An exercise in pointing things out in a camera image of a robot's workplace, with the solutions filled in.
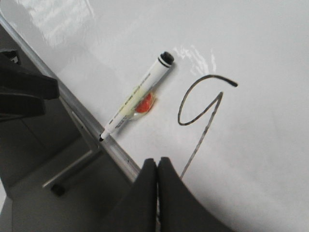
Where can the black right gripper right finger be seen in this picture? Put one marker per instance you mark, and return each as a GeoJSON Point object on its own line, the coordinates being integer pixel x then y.
{"type": "Point", "coordinates": [179, 210]}

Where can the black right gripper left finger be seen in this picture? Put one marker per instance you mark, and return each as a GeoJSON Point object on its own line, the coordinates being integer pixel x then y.
{"type": "Point", "coordinates": [136, 212]}

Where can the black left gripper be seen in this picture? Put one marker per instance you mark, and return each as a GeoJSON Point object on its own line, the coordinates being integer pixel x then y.
{"type": "Point", "coordinates": [23, 92]}

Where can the white black whiteboard marker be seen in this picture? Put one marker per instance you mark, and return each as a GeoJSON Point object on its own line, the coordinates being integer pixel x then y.
{"type": "Point", "coordinates": [157, 70]}

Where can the grey metal support bar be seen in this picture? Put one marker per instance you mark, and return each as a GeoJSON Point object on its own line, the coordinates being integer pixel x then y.
{"type": "Point", "coordinates": [58, 184]}

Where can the white whiteboard with aluminium frame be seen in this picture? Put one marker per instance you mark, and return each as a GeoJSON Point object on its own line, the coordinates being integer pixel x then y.
{"type": "Point", "coordinates": [233, 112]}

